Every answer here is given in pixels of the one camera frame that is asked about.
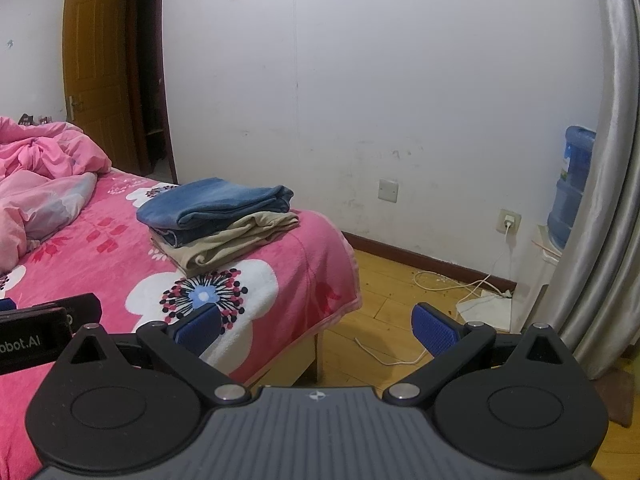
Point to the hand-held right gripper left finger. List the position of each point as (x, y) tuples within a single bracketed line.
[(200, 327)]

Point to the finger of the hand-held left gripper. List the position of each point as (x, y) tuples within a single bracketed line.
[(82, 310), (6, 305)]

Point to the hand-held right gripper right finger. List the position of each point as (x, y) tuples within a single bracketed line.
[(435, 330)]

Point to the blue denim jeans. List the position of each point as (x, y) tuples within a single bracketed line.
[(215, 200)]

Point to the pink floral bed sheet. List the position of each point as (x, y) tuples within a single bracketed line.
[(100, 270)]

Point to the white box on floor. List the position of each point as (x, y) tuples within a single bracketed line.
[(485, 312)]

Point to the khaki pants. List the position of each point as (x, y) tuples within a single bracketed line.
[(235, 245)]

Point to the white charger plug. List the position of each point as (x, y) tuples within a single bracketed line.
[(509, 221)]

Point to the pink grey quilt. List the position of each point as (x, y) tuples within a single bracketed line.
[(40, 175)]

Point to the white water dispenser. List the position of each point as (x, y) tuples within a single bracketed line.
[(542, 245)]

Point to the brown floor mat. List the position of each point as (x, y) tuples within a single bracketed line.
[(612, 395)]

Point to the blue water bottle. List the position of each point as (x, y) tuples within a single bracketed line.
[(570, 190)]

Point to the silver grey curtain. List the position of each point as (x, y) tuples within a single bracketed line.
[(610, 160)]

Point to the brown wooden door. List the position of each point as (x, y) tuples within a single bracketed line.
[(95, 60)]

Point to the wooden bed frame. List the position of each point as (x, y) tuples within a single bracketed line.
[(295, 360)]

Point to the beige wall socket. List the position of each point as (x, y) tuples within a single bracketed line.
[(501, 227)]

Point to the beige wall switch plate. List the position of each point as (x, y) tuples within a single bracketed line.
[(388, 190)]

